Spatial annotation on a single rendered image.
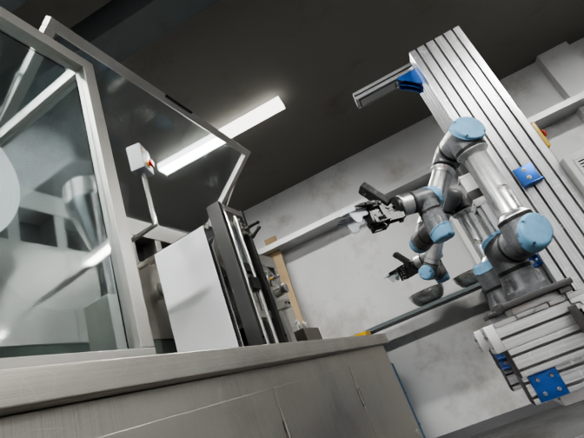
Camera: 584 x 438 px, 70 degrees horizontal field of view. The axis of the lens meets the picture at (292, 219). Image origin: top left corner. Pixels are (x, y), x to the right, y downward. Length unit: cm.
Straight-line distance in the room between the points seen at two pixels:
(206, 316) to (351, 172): 361
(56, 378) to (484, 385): 408
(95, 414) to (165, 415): 12
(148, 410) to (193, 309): 86
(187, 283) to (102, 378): 96
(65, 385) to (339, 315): 405
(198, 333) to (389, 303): 315
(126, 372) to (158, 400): 9
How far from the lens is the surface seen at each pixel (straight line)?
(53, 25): 152
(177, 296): 155
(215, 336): 144
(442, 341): 438
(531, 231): 151
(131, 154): 151
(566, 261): 184
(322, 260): 462
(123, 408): 64
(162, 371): 66
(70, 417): 60
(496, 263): 164
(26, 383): 54
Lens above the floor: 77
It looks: 23 degrees up
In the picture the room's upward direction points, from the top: 22 degrees counter-clockwise
